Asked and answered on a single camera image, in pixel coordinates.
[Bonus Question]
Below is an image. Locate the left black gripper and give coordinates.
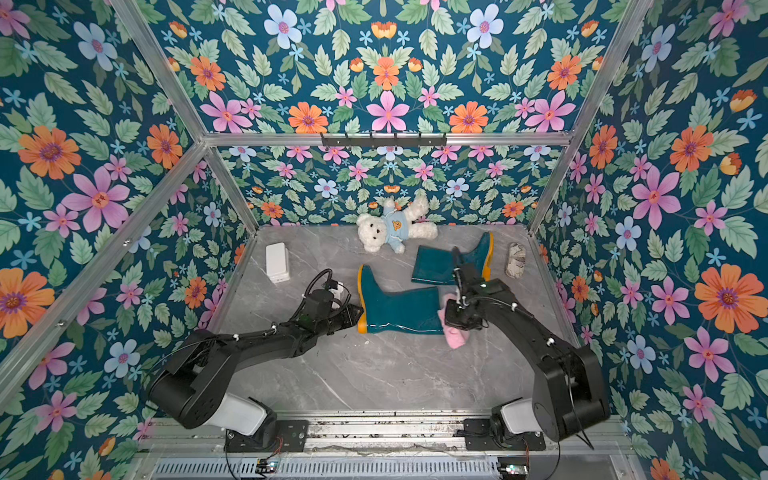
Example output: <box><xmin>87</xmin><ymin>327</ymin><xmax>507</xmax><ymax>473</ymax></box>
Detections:
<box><xmin>314</xmin><ymin>304</ymin><xmax>366</xmax><ymax>339</ymax></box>

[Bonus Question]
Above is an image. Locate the pink cloth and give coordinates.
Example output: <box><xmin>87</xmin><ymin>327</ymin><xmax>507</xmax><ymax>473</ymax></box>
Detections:
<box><xmin>437</xmin><ymin>293</ymin><xmax>469</xmax><ymax>349</ymax></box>

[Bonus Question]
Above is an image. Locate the green rubber boot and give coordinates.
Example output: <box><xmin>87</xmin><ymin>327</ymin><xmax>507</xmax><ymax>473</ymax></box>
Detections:
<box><xmin>357</xmin><ymin>265</ymin><xmax>443</xmax><ymax>335</ymax></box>
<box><xmin>411</xmin><ymin>232</ymin><xmax>494</xmax><ymax>285</ymax></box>

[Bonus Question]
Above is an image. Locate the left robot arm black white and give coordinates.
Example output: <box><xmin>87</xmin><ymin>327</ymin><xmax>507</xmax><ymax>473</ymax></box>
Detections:
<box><xmin>147</xmin><ymin>290</ymin><xmax>364</xmax><ymax>436</ymax></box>

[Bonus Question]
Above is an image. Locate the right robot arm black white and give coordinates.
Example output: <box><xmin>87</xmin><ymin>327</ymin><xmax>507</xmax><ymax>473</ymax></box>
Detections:
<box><xmin>445</xmin><ymin>248</ymin><xmax>611</xmax><ymax>442</ymax></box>

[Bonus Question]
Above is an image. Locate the grey white crumpled rag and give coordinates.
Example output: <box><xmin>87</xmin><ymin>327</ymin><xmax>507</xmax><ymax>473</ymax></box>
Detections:
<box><xmin>505</xmin><ymin>242</ymin><xmax>527</xmax><ymax>279</ymax></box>

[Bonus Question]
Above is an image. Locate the white rectangular box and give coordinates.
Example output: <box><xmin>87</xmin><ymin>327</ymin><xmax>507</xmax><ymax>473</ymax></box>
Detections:
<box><xmin>265</xmin><ymin>242</ymin><xmax>290</xmax><ymax>284</ymax></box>

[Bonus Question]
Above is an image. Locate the white teddy bear blue shirt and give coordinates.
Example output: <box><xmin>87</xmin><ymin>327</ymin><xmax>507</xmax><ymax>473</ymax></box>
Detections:
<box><xmin>356</xmin><ymin>193</ymin><xmax>438</xmax><ymax>254</ymax></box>

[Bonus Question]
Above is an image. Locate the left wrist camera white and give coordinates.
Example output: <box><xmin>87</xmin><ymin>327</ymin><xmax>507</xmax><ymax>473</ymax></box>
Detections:
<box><xmin>326</xmin><ymin>280</ymin><xmax>350</xmax><ymax>304</ymax></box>

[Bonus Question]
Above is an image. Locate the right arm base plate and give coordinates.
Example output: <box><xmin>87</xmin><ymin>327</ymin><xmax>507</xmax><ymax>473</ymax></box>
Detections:
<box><xmin>454</xmin><ymin>417</ymin><xmax>546</xmax><ymax>452</ymax></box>

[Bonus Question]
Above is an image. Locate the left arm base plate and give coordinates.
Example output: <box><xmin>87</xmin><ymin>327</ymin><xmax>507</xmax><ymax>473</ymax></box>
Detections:
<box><xmin>224</xmin><ymin>419</ymin><xmax>309</xmax><ymax>454</ymax></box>

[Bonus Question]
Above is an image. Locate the white ventilated cable duct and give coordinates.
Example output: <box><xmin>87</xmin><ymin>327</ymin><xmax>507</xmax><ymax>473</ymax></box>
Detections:
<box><xmin>151</xmin><ymin>457</ymin><xmax>500</xmax><ymax>479</ymax></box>

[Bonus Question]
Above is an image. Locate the black hook rail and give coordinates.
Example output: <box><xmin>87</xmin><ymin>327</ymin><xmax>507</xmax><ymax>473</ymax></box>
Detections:
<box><xmin>320</xmin><ymin>133</ymin><xmax>448</xmax><ymax>149</ymax></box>

